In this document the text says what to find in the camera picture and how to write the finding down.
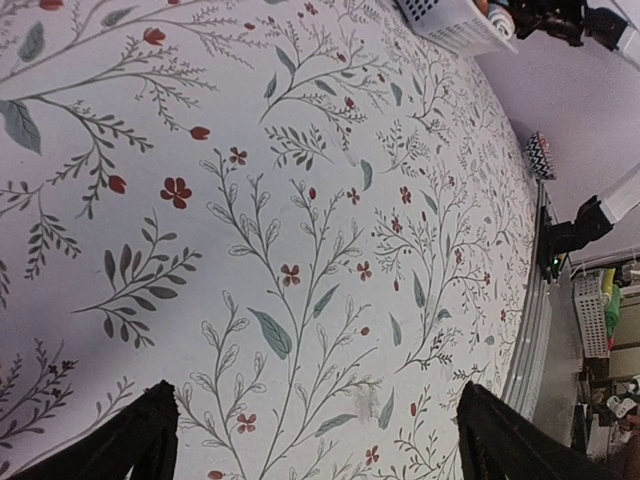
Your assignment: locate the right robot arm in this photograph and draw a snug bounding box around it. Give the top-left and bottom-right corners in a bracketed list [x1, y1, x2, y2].
[508, 1, 639, 257]

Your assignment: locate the blue patterned towel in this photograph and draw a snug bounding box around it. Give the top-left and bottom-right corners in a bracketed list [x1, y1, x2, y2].
[487, 3, 516, 39]

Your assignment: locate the white plastic basket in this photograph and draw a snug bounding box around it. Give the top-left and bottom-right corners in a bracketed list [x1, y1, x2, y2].
[397, 0, 517, 57]

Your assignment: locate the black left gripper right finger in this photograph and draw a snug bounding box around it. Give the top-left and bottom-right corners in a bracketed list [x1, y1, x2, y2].
[457, 382, 618, 480]

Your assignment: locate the grey slotted crate outside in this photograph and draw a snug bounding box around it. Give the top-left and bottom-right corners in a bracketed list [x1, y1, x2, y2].
[573, 270, 609, 359]

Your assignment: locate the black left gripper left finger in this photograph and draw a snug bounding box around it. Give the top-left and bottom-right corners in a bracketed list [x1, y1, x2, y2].
[12, 380, 179, 480]

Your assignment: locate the pink object at right edge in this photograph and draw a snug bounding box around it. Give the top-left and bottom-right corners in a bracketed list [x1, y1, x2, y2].
[524, 131, 557, 181]

